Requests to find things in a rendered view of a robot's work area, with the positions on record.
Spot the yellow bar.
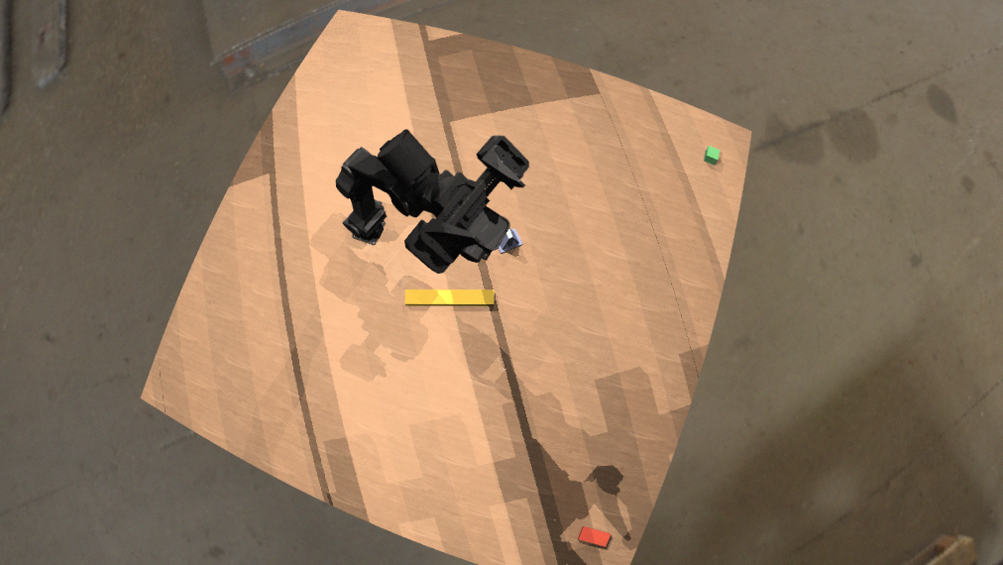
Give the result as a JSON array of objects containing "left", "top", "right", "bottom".
[{"left": 405, "top": 289, "right": 495, "bottom": 306}]

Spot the red flat bar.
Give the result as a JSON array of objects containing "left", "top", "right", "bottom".
[{"left": 578, "top": 526, "right": 611, "bottom": 547}]

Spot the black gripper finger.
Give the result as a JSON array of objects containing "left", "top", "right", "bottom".
[
  {"left": 482, "top": 145, "right": 525, "bottom": 190},
  {"left": 419, "top": 218, "right": 480, "bottom": 264}
]

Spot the small green cube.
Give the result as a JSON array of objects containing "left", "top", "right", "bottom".
[{"left": 704, "top": 146, "right": 720, "bottom": 166}]

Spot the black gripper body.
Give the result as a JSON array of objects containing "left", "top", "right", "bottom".
[{"left": 404, "top": 135, "right": 529, "bottom": 274}]

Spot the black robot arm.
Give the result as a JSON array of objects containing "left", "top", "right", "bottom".
[{"left": 335, "top": 129, "right": 510, "bottom": 263}]

